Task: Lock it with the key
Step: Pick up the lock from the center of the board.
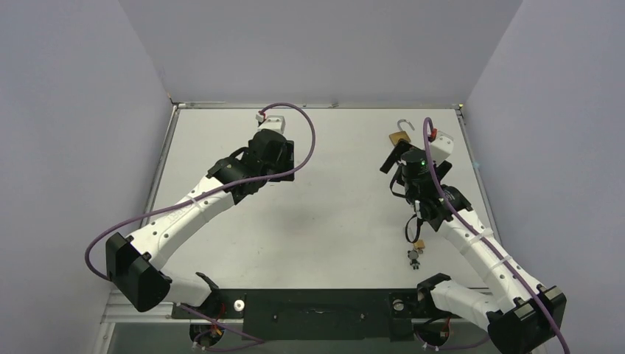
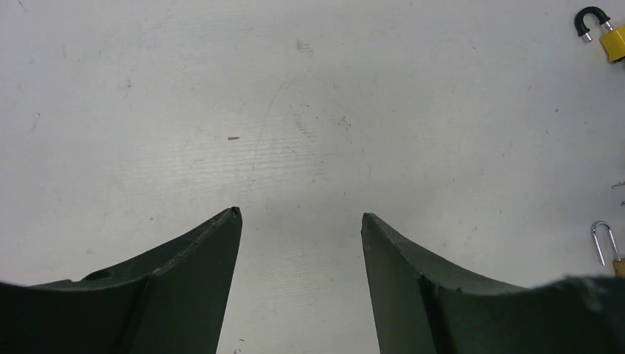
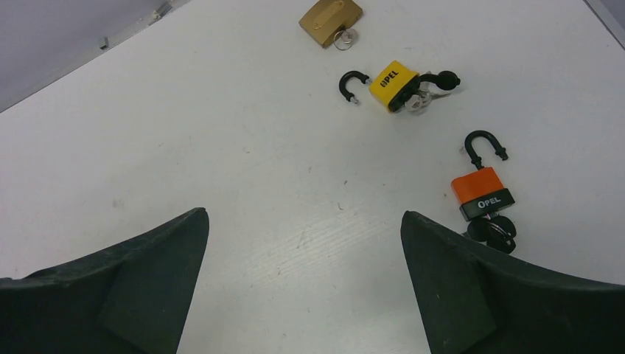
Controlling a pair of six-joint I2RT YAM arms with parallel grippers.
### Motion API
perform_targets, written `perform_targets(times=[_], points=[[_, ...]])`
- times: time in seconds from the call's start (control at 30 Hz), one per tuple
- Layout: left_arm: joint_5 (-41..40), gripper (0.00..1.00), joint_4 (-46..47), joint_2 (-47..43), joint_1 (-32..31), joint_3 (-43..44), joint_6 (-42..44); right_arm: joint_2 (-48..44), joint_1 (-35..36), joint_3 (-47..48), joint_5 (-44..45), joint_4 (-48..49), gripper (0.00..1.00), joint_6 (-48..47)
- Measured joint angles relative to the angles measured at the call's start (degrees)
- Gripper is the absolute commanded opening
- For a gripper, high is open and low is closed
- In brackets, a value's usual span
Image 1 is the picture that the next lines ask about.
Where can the small brass padlock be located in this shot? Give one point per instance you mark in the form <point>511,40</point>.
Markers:
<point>419,246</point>

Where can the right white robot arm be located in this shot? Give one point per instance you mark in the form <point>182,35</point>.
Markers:
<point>520,313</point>

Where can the large brass padlock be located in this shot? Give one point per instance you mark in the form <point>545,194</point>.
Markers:
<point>401,135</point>

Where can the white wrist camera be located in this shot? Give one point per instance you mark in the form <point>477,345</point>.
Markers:
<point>275,123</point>
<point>441,146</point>

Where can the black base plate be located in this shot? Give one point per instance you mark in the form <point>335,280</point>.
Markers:
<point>323,314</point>

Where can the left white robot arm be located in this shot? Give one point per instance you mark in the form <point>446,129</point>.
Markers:
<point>135,264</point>

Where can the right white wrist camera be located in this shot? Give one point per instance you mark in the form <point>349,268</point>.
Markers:
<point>441,146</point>

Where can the small padlock keys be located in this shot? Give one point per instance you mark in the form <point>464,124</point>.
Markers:
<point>413,256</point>

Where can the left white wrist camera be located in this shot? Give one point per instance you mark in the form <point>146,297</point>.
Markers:
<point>275,123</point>

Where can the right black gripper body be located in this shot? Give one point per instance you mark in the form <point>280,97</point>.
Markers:
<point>396,153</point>

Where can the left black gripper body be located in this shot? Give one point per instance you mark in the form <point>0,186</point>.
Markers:
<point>284,163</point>

